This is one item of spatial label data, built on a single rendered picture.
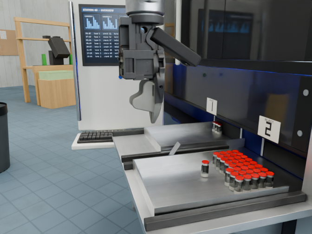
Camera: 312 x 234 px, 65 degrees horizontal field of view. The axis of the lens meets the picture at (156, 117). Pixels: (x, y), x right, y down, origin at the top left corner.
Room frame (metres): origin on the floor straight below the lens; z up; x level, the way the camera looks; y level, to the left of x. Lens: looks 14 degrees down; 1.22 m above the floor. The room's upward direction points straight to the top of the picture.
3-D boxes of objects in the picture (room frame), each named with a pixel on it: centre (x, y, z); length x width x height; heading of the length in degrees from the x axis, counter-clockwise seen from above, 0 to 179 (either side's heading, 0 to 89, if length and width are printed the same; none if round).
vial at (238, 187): (0.56, -0.21, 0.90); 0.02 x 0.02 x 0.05
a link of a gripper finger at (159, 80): (0.49, 0.00, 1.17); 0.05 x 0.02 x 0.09; 16
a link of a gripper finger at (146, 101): (0.49, 0.02, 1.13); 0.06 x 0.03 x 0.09; 106
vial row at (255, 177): (0.65, -0.23, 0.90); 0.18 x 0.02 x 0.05; 15
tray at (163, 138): (0.98, -0.15, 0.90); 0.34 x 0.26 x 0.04; 106
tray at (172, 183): (0.62, -0.13, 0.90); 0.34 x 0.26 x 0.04; 105
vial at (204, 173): (0.66, -0.14, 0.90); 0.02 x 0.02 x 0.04
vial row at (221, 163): (0.65, -0.21, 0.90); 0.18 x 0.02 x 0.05; 15
